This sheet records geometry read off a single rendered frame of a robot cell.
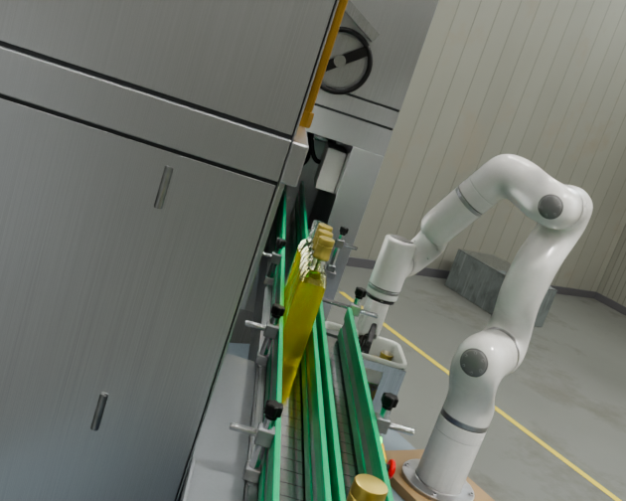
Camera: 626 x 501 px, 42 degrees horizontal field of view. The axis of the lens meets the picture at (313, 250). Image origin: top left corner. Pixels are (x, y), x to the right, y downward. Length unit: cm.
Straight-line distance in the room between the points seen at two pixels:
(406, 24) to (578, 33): 542
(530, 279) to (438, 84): 519
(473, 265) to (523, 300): 545
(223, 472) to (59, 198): 48
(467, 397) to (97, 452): 98
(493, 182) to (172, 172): 99
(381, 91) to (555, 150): 565
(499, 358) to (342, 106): 116
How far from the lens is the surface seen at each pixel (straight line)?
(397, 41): 275
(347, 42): 273
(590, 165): 878
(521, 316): 197
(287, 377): 169
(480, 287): 730
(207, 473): 128
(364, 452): 143
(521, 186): 190
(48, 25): 115
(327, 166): 287
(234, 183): 113
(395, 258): 205
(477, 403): 198
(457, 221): 198
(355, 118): 275
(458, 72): 714
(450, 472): 207
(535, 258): 192
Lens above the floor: 170
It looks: 14 degrees down
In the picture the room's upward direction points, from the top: 19 degrees clockwise
